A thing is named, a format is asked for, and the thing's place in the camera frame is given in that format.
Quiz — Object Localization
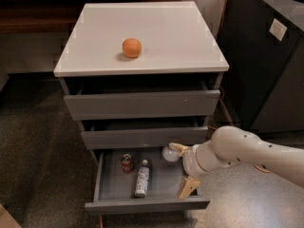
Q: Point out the white label sticker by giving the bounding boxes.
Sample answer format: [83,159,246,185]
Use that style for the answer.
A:
[269,19,287,41]

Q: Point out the dark grey trash cabinet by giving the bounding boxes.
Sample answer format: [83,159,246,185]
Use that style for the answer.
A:
[218,0,304,133]

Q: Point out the grey bottom drawer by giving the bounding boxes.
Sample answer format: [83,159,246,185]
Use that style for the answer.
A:
[85,147,210,215]

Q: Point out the grey top drawer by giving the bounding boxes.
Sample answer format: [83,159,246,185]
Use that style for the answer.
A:
[64,89,219,121]

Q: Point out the grey middle drawer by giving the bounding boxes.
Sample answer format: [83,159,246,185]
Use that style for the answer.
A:
[81,117,208,149]

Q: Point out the grey drawer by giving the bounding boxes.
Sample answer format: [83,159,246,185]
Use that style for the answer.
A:
[64,89,219,121]
[85,147,210,215]
[81,117,208,149]

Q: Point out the white bowl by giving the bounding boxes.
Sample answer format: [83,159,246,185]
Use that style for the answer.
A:
[162,146,180,162]

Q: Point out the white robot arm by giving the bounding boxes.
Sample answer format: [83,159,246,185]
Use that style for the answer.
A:
[169,126,304,200]

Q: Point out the orange fruit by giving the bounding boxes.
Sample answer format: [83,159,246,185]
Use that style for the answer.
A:
[123,38,142,58]

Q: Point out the red soda can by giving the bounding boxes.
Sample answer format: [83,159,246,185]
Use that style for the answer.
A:
[121,154,134,174]

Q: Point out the dark wooden bench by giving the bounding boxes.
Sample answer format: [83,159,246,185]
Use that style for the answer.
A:
[0,0,180,33]

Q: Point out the white top drawer cabinet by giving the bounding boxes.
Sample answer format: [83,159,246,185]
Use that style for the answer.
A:
[52,0,230,163]

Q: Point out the white plastic bottle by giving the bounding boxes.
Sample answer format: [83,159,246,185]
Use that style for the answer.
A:
[135,160,150,198]

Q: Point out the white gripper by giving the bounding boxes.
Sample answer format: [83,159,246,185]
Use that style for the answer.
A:
[169,142,200,200]

